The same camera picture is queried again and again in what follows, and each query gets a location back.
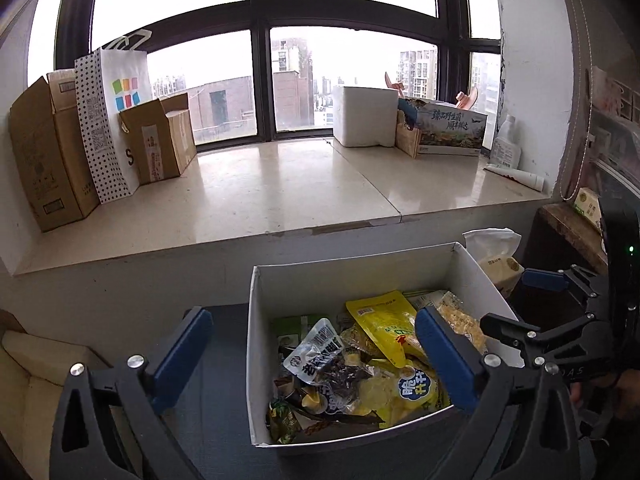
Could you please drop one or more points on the landscape printed box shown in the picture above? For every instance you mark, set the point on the landscape printed box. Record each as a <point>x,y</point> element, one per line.
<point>450,130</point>

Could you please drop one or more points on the yellow snack pouch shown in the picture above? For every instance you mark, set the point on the yellow snack pouch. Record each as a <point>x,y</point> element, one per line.
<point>385,325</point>

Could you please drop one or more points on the small cream carton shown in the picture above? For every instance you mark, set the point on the small cream carton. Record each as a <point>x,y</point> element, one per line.
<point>587,207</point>

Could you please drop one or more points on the white plastic bottle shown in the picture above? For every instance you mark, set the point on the white plastic bottle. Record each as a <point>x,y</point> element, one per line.
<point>506,147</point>

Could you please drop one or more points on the white tube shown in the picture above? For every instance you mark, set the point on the white tube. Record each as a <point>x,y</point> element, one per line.
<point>515,176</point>

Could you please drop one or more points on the yellow chips bag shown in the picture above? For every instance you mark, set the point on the yellow chips bag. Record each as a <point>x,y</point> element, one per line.
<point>400,400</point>

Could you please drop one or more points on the dark shiny snack packet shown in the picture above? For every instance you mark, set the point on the dark shiny snack packet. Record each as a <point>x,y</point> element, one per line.
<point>330,402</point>

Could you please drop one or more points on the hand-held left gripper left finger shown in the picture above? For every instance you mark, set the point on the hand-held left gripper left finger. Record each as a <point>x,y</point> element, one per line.
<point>180,355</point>

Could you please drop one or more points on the wooden holder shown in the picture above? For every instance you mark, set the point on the wooden holder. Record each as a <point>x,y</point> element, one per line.
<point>406,135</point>

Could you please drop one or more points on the white storage box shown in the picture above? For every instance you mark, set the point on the white storage box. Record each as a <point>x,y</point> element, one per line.
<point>360,270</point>

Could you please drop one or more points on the green milk carton pack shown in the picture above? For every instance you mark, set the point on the green milk carton pack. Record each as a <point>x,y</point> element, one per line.
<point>295,329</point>

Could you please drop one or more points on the person's right hand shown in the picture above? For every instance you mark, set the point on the person's right hand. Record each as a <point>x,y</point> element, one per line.
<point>627,392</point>

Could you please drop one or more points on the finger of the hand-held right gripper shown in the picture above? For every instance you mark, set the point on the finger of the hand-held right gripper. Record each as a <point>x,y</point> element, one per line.
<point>515,330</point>
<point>545,279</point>

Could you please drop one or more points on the white green snack packet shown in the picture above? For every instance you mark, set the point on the white green snack packet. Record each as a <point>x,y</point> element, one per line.
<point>425,300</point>

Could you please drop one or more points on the polka dot paper bag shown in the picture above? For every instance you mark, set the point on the polka dot paper bag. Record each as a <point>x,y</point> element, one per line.
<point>115,125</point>

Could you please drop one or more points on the white foam box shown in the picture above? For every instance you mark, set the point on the white foam box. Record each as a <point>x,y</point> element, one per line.
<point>362,117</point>

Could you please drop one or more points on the wooden side table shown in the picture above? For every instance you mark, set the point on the wooden side table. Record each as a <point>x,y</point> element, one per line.
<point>570,230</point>

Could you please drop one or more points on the round yellow cracker packet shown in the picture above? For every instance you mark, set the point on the round yellow cracker packet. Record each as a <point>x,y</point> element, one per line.
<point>465,325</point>

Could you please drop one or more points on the small open cardboard box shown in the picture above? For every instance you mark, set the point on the small open cardboard box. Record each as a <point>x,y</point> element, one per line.
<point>180,140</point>

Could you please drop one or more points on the large cardboard box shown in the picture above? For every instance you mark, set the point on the large cardboard box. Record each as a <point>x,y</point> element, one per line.
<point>45,160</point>

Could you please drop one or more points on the small labelled cardboard box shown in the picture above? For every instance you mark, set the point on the small labelled cardboard box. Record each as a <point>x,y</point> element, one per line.
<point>150,150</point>

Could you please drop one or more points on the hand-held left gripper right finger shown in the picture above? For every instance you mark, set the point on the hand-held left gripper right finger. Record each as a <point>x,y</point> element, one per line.
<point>445,360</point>

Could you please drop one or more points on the cream tissue pack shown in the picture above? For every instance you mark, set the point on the cream tissue pack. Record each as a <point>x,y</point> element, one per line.
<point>500,267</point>

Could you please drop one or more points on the clear packet of dark snacks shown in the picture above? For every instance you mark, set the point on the clear packet of dark snacks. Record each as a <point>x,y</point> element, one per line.
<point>315,355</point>

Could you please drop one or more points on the black window frame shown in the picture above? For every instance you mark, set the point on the black window frame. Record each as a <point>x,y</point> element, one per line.
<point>260,60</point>

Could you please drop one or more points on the pink plastic piece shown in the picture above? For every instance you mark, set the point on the pink plastic piece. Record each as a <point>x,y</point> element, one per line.
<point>467,99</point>
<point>395,85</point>

